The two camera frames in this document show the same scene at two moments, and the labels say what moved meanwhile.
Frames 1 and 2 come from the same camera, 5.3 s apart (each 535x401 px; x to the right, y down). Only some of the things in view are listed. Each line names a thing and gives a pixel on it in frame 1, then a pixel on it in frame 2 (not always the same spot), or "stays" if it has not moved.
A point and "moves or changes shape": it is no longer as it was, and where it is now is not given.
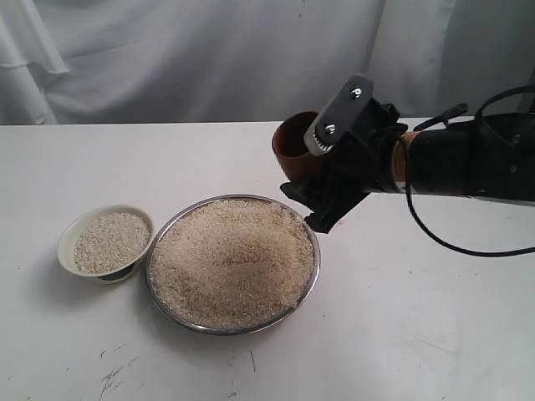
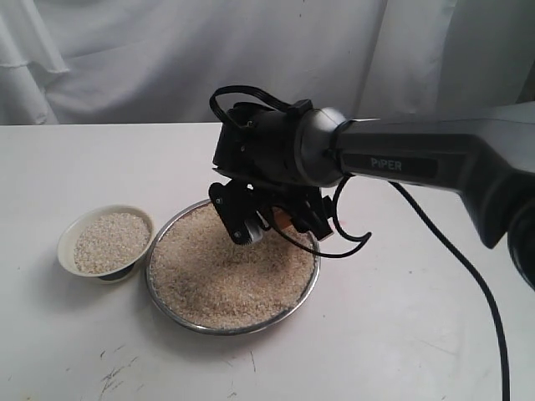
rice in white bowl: x=110 y=241 stays
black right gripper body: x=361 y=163 -> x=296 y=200
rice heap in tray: x=231 y=262 stays
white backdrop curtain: x=247 y=62 stays
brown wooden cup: x=298 y=161 moves or changes shape
